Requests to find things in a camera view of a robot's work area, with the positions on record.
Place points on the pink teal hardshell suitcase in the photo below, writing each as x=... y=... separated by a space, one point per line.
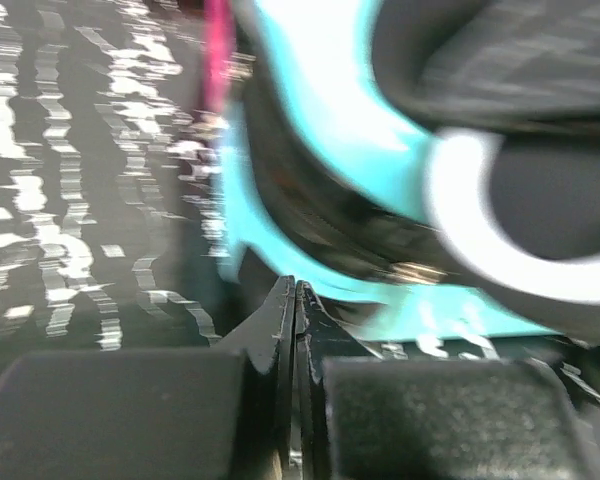
x=431 y=168

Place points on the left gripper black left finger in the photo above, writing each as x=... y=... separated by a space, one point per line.
x=219 y=412

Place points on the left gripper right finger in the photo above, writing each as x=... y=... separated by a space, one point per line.
x=510 y=408

